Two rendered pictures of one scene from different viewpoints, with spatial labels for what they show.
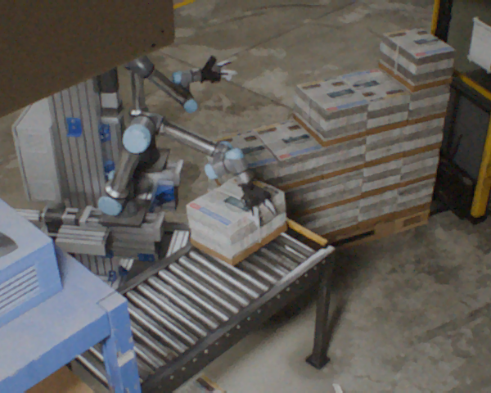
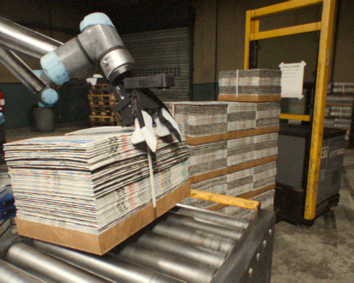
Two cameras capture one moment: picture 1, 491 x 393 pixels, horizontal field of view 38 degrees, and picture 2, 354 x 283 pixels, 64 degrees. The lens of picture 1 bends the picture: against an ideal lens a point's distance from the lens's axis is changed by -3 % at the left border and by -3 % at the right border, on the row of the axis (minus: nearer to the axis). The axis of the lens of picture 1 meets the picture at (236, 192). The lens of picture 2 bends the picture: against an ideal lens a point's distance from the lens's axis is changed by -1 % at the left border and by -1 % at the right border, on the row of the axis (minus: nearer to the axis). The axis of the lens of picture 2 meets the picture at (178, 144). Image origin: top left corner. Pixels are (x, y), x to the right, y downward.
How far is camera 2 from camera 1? 281 cm
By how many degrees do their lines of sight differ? 28
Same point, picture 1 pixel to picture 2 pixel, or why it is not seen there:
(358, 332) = not seen: outside the picture
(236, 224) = (105, 146)
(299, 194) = not seen: hidden behind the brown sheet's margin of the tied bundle
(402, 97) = (251, 105)
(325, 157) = (195, 157)
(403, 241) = not seen: hidden behind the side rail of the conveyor
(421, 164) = (266, 174)
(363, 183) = (227, 190)
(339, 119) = (205, 115)
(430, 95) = (269, 108)
